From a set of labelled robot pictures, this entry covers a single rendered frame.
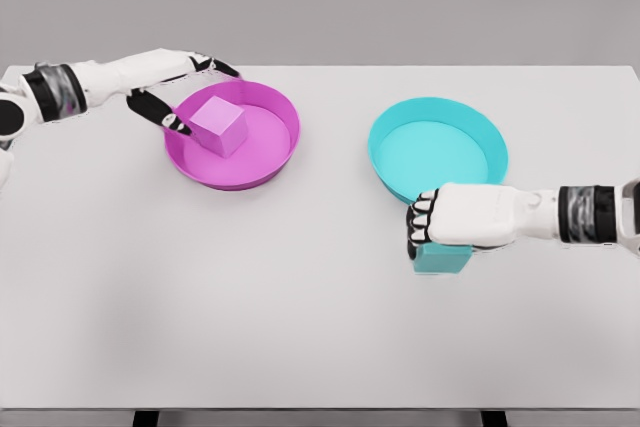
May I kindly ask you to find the pink round plate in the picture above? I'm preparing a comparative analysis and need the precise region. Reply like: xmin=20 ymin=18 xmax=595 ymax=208
xmin=164 ymin=79 xmax=302 ymax=192

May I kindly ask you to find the pink cube block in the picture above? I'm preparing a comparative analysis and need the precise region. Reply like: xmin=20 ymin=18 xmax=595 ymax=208
xmin=188 ymin=94 xmax=250 ymax=159

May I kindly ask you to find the teal round plate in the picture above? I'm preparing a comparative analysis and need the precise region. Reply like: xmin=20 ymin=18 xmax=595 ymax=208
xmin=367 ymin=96 xmax=510 ymax=206

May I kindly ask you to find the teal cube block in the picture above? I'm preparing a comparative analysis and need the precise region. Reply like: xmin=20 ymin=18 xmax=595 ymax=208
xmin=412 ymin=240 xmax=472 ymax=277

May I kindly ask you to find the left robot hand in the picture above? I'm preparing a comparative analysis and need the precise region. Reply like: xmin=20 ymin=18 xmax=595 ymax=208
xmin=118 ymin=48 xmax=245 ymax=138

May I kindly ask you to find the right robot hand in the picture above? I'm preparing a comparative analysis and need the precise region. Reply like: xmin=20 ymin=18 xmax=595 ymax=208
xmin=405 ymin=182 xmax=532 ymax=262

